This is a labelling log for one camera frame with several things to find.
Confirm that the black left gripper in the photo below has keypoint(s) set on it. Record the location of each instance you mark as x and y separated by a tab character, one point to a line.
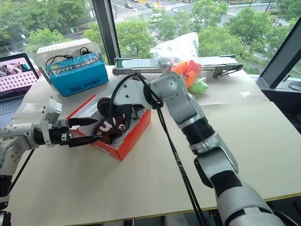
60	135

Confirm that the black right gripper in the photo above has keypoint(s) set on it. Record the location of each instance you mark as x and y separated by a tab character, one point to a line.
131	112

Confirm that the orange cardboard shoebox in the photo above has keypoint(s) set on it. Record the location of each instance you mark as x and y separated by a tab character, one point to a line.
134	136

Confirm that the dark brown plush toy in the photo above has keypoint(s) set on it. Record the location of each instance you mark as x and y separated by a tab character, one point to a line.
110	131

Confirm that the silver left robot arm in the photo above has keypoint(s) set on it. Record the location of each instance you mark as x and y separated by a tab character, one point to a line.
14	135

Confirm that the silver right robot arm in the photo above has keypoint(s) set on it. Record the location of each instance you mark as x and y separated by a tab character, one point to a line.
211	155

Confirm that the open laptop computer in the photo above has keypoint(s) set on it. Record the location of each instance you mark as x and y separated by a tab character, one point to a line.
14	80

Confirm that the dark brown shoe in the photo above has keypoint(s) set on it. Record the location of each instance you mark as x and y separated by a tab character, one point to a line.
104	107

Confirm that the small conveyor belt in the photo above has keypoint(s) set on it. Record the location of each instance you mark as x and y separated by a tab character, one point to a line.
141	67

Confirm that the blue printed cardboard box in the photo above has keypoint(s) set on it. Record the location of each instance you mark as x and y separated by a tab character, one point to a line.
78	78

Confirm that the orange plush toy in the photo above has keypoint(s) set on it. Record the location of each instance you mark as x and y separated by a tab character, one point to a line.
188	70

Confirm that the green plush toy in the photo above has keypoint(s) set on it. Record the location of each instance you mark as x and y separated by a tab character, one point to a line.
200	86

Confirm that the clear plastic bag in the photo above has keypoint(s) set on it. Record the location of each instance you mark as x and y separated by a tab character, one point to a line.
181	47

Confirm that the white perforated box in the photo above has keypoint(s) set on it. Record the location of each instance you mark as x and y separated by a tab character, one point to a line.
61	47

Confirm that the small white paper label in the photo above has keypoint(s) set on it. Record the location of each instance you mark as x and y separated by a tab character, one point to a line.
248	94

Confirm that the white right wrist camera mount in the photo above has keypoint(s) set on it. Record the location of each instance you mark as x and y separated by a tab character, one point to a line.
131	93

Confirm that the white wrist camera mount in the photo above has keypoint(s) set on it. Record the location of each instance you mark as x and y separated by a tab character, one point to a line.
49	113
131	93

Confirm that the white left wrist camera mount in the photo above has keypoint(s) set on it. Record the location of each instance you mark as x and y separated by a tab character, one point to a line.
49	113

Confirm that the dark window frame post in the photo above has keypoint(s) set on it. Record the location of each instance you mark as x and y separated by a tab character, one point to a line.
107	30

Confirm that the slanted dark window frame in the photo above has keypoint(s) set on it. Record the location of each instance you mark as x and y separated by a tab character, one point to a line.
282	54

